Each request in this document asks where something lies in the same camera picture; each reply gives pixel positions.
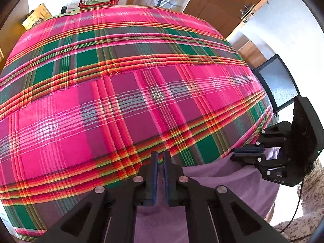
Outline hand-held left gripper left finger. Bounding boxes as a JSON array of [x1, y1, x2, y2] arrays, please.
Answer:
[[38, 151, 159, 243]]

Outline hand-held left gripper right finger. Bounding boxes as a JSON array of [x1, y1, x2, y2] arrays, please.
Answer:
[[163, 152, 291, 243]]

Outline pink plaid blanket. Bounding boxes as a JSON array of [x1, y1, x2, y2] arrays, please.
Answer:
[[0, 5, 276, 241]]

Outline metal door handle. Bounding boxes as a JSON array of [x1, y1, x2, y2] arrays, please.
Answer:
[[239, 3, 257, 20]]

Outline black cable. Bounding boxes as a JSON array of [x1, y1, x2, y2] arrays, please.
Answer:
[[283, 177, 305, 234]]

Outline wooden wardrobe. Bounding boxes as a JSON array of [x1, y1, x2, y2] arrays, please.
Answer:
[[0, 18, 26, 64]]

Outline yellow bag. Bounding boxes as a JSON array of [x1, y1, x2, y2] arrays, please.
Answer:
[[22, 3, 52, 30]]

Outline white printed boxes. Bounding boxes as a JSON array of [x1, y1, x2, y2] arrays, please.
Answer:
[[61, 0, 79, 15]]

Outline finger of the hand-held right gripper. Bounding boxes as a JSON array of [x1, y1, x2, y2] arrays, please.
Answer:
[[232, 123, 292, 155], [230, 154, 289, 183]]

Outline black office chair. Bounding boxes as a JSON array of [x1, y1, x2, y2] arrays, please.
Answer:
[[252, 54, 301, 115]]

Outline purple fleece pants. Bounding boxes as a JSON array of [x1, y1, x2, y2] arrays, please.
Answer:
[[133, 147, 281, 243]]

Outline wooden door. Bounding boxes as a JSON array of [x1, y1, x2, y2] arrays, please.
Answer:
[[182, 0, 286, 41]]

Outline wooden board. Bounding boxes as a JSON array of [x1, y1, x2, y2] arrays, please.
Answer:
[[238, 40, 265, 68]]

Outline red basket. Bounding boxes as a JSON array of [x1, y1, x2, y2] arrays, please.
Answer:
[[80, 0, 121, 9]]

